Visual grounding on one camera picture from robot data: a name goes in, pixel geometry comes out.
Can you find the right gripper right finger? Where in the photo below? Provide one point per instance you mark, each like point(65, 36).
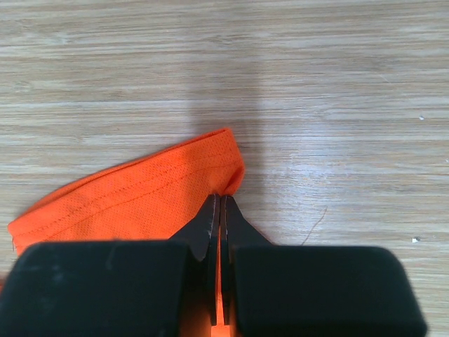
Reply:
point(278, 290)

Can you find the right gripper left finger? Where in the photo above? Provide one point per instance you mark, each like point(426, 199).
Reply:
point(117, 288)

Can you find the orange t shirt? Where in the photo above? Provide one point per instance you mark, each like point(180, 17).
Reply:
point(149, 198)

